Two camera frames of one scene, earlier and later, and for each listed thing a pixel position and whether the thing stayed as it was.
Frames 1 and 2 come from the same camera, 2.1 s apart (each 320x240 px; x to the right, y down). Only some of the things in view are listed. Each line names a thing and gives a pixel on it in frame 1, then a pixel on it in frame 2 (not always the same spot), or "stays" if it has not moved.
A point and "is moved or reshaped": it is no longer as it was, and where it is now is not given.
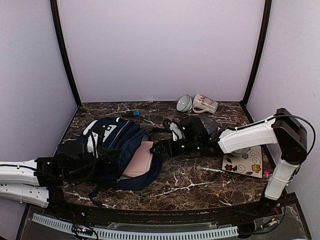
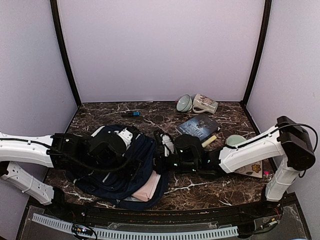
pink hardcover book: x=141 y=161 -> x=145 y=193
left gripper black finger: x=101 y=132 -> x=134 y=130
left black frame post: x=54 y=8 stays
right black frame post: x=265 y=30 stays
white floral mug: x=201 y=101 stays
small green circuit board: x=83 y=230 stays
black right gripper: x=164 y=146 -> x=159 y=161
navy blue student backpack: x=106 y=139 is moved or reshaped
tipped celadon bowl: x=184 y=103 stays
